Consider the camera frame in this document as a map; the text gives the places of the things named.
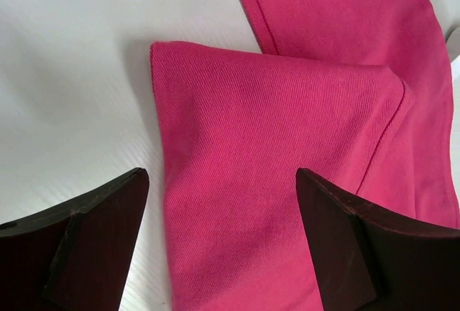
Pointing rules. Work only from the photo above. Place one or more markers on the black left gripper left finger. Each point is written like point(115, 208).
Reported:
point(75, 255)

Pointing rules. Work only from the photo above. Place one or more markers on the pink trousers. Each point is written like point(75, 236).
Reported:
point(359, 91)

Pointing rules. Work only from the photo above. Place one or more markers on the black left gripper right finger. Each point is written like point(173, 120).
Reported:
point(366, 257)

